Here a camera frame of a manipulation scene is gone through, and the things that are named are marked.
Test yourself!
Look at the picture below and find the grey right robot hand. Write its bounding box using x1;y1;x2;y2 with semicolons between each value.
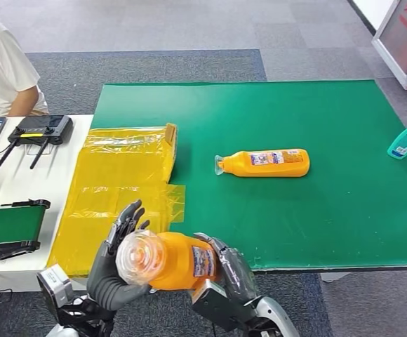
193;232;259;308

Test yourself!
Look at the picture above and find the green table mat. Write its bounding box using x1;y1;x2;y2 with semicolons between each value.
90;79;407;272

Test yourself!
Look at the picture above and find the white framed red sign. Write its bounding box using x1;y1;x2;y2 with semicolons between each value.
371;0;407;91

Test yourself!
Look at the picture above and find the black remote controller with antennas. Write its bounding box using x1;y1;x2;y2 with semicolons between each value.
0;114;74;171

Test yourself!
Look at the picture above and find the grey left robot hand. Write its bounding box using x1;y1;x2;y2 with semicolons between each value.
86;199;152;312

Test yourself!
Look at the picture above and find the small green belt conveyor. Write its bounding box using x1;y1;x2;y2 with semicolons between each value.
0;199;51;261

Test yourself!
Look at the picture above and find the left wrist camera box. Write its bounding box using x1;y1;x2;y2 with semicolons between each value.
36;264;75;322

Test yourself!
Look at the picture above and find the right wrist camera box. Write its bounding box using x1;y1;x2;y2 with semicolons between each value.
191;278;257;333

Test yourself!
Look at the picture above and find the orange bottle clear cap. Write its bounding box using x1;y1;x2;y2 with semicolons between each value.
214;148;310;178

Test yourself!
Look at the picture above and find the orange bottle white cap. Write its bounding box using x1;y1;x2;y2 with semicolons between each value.
115;230;221;291

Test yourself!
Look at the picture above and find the person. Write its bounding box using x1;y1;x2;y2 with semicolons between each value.
0;8;49;118

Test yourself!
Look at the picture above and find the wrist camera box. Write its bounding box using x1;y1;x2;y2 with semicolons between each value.
191;278;257;333
36;264;75;322

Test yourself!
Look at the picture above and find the yellow plastic bag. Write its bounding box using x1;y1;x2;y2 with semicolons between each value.
46;123;187;279

